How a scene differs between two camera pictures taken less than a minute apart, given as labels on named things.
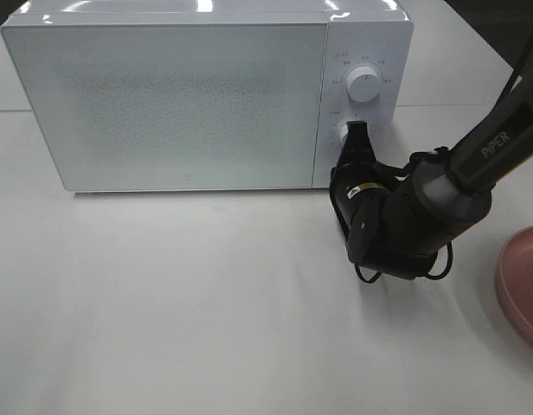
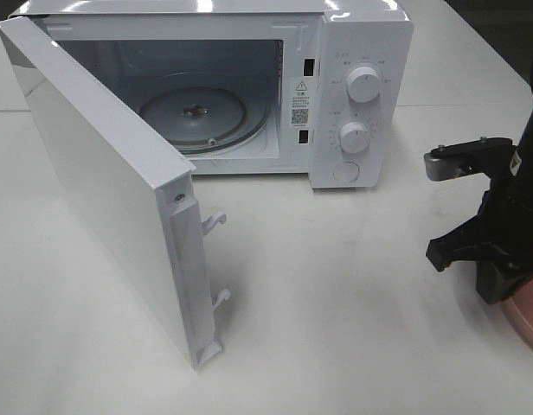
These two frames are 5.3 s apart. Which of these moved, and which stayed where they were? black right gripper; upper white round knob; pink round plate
Moved: black right gripper
Stayed: pink round plate; upper white round knob
